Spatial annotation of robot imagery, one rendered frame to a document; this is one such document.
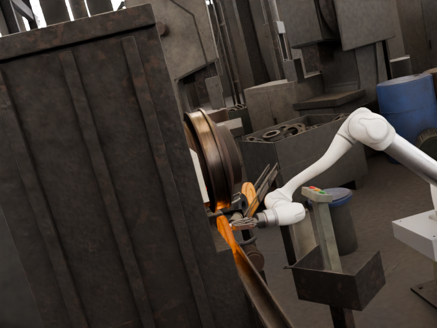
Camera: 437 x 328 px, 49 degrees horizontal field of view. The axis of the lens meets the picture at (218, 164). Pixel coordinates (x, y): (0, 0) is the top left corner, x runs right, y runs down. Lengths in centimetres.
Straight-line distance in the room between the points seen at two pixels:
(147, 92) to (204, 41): 321
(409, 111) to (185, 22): 248
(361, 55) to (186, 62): 220
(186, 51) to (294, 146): 140
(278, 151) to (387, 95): 160
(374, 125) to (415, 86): 316
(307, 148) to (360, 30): 166
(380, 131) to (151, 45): 110
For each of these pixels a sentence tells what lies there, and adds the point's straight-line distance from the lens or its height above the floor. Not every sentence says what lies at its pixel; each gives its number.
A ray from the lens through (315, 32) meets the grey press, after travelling 562.
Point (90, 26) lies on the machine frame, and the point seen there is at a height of 173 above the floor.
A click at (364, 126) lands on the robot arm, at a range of 221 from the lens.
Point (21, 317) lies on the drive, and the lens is 264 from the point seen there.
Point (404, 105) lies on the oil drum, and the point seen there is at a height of 65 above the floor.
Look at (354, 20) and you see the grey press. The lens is 551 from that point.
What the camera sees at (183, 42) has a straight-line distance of 478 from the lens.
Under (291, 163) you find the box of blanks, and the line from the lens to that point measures 439.
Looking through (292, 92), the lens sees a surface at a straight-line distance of 605.
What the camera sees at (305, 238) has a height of 36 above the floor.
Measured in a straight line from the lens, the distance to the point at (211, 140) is 194.
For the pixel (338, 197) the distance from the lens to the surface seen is 344.
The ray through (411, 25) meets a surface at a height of 140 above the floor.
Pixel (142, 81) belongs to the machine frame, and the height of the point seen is 152.
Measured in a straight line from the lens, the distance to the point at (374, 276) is 185.
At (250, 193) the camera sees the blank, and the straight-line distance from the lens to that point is 292.
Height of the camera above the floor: 151
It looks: 11 degrees down
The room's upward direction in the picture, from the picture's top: 14 degrees counter-clockwise
